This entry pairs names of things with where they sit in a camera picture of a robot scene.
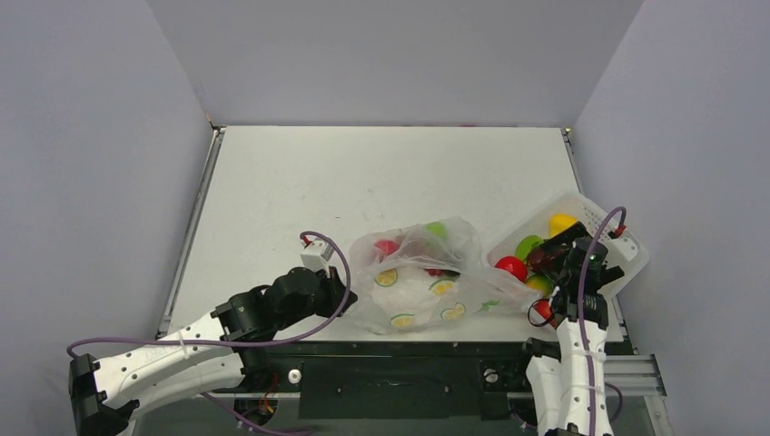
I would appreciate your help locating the clear plastic bag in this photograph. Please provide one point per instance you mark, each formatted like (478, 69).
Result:
(396, 295)

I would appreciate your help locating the white plastic basket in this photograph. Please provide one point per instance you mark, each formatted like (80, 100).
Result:
(596, 220)

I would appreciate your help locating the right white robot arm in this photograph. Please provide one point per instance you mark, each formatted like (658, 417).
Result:
(567, 379)

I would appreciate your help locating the red fake fruit behind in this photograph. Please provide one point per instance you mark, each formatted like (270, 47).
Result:
(386, 247)

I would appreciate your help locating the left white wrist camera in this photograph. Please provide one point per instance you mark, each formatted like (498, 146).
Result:
(316, 256)

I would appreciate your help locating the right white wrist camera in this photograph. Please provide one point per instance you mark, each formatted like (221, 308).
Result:
(624, 249)

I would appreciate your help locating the red fake apple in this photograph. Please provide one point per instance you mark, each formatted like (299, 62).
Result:
(544, 315)

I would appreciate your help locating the orange green fake mango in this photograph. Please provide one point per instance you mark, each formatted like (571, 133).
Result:
(540, 283)

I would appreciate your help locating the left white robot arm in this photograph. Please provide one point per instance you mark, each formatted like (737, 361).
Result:
(221, 350)

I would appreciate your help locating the dark red fake plum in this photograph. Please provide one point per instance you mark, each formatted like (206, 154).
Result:
(548, 258)

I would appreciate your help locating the green fake apple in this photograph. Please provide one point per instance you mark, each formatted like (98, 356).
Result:
(438, 228)

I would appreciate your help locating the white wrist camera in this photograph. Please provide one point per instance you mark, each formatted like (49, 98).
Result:
(624, 249)
(316, 256)

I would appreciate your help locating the aluminium frame rail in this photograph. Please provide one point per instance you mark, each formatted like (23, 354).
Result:
(635, 375)

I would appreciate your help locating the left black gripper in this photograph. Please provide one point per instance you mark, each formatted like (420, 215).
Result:
(332, 285)

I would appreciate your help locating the yellow fake pepper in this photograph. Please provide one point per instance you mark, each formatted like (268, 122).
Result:
(560, 222)

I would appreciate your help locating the green fake leaf fruit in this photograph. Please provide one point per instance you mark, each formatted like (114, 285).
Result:
(526, 246)

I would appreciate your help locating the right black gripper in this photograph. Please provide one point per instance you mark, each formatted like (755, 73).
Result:
(557, 252)

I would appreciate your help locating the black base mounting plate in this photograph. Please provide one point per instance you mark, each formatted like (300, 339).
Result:
(394, 380)

